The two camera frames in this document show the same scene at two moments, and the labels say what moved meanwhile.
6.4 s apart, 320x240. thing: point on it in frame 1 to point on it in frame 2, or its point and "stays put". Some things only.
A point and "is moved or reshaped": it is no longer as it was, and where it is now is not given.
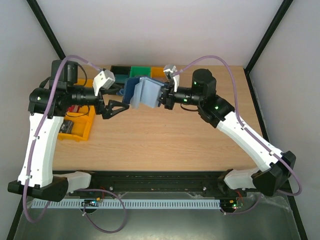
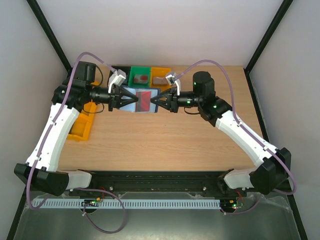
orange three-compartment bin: [82, 119] stays put
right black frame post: [264, 41] stays put
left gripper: [99, 106] to [115, 97]
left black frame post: [47, 28] stays put
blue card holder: [142, 90] is moved or reshaped
